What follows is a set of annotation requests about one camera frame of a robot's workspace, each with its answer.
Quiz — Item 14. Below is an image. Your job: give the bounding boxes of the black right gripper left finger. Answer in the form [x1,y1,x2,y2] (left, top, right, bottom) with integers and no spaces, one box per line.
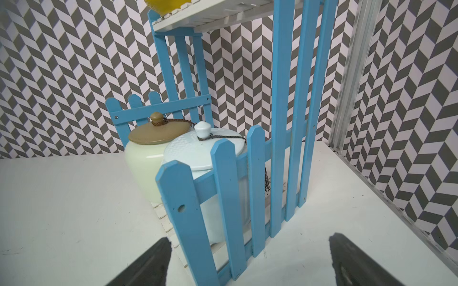
[107,237,172,286]

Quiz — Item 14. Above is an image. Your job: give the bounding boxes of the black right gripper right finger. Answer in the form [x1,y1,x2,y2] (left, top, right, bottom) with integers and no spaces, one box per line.
[329,233,403,286]

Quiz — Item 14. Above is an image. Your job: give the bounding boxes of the cream canister with tan lid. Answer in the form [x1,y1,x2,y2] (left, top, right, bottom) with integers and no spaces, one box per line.
[125,112,194,205]

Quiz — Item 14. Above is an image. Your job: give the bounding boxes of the pale blue ceramic canister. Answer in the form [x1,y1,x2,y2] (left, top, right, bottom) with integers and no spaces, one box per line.
[162,122,246,244]

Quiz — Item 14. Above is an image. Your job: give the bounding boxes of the blue white wooden shelf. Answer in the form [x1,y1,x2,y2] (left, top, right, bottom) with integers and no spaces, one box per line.
[106,1,338,286]

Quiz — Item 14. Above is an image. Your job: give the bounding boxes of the yellow ceramic canister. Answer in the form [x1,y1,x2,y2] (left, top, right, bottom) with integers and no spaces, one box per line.
[144,0,191,16]

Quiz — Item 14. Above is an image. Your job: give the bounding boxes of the aluminium right corner post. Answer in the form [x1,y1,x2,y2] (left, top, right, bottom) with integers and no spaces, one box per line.
[328,0,382,155]

